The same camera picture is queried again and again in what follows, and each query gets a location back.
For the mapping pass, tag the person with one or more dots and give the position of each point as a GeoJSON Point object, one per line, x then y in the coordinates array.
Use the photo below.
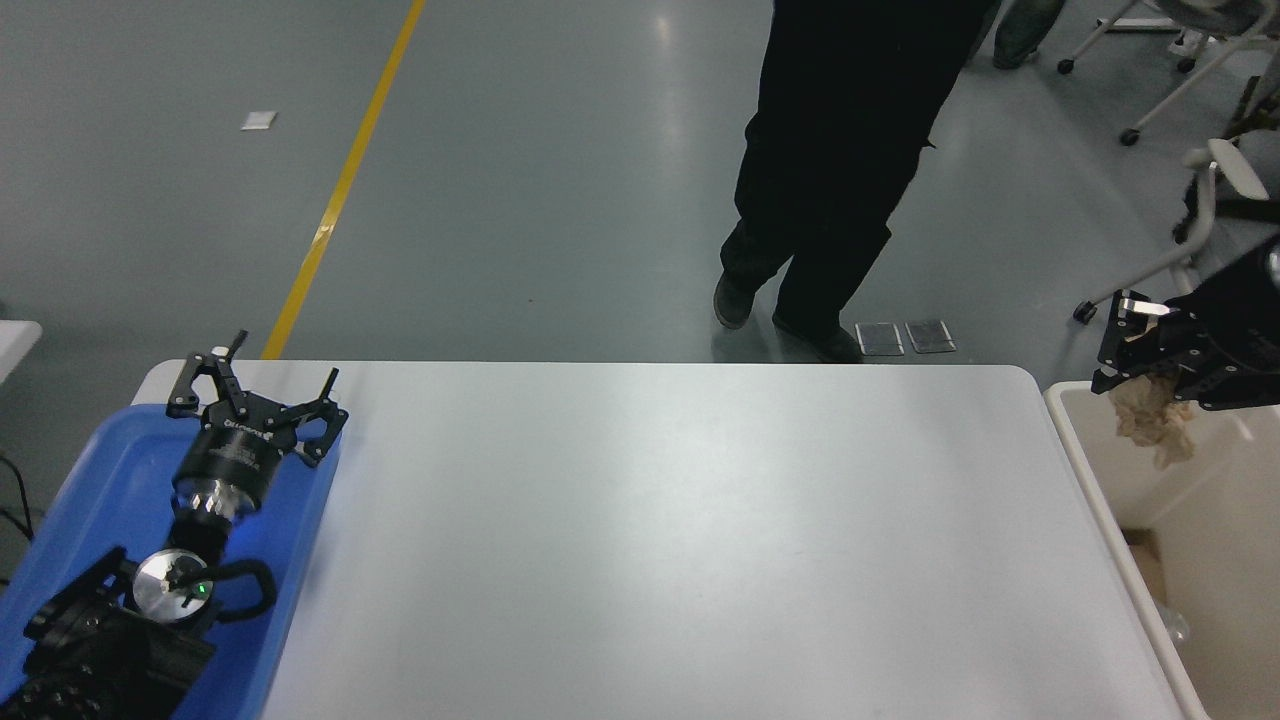
{"type": "Point", "coordinates": [1025, 30]}
{"type": "Point", "coordinates": [840, 150]}

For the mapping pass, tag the clear plastic wrapper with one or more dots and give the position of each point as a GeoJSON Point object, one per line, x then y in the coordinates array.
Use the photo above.
{"type": "Point", "coordinates": [1173, 623]}

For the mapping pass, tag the tan paper ball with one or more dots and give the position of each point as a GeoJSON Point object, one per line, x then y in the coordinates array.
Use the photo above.
{"type": "Point", "coordinates": [1160, 420]}

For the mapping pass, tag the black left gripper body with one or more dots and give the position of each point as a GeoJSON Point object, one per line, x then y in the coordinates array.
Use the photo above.
{"type": "Point", "coordinates": [232, 458]}

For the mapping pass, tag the large pale bin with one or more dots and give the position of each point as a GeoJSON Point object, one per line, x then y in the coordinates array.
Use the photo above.
{"type": "Point", "coordinates": [1220, 600]}

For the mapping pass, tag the white paper scrap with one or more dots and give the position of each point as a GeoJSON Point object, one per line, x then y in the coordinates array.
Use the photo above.
{"type": "Point", "coordinates": [258, 120]}

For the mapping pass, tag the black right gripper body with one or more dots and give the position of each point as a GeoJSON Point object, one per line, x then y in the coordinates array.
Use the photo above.
{"type": "Point", "coordinates": [1235, 310]}

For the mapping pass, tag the white wheeled office chair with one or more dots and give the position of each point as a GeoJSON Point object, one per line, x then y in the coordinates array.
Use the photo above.
{"type": "Point", "coordinates": [1205, 200]}
{"type": "Point", "coordinates": [1195, 85]}

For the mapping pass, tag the small white side table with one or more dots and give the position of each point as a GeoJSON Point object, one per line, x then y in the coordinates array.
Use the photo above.
{"type": "Point", "coordinates": [15, 342]}

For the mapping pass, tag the blue plastic tray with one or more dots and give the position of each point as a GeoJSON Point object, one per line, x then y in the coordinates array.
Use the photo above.
{"type": "Point", "coordinates": [110, 470]}

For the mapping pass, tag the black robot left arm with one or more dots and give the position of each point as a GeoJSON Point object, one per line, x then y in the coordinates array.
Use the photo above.
{"type": "Point", "coordinates": [95, 650]}

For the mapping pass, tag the metal floor plate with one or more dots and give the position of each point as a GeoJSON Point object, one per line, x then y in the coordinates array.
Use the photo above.
{"type": "Point", "coordinates": [882, 339]}
{"type": "Point", "coordinates": [930, 336]}

